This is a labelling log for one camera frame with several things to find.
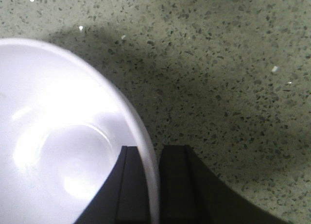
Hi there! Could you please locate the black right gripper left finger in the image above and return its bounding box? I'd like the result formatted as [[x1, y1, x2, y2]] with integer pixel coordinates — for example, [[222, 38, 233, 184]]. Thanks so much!
[[75, 146, 150, 224]]

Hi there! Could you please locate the purple plastic bowl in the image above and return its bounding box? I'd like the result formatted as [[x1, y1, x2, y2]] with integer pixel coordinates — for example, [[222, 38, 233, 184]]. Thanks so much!
[[0, 38, 160, 224]]

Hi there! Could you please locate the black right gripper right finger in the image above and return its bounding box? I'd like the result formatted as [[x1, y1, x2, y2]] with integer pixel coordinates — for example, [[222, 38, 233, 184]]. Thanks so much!
[[159, 145, 284, 224]]

